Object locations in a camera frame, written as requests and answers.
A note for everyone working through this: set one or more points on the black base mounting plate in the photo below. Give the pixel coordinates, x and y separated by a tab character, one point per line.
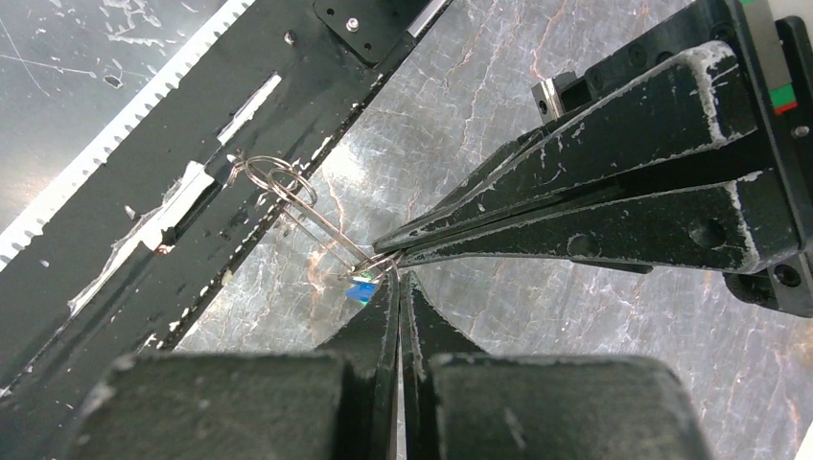
144	227

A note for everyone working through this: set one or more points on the key with blue tag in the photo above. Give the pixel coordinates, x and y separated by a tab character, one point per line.
361	290

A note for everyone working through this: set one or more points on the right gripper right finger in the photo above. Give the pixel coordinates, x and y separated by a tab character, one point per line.
463	403

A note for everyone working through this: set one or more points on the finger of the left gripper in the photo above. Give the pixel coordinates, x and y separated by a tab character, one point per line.
738	225

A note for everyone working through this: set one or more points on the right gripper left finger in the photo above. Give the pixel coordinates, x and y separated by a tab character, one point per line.
334	402

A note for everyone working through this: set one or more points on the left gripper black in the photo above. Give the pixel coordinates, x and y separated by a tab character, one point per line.
693	102

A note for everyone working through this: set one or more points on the white toothed cable rail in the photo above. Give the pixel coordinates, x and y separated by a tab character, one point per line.
29	223

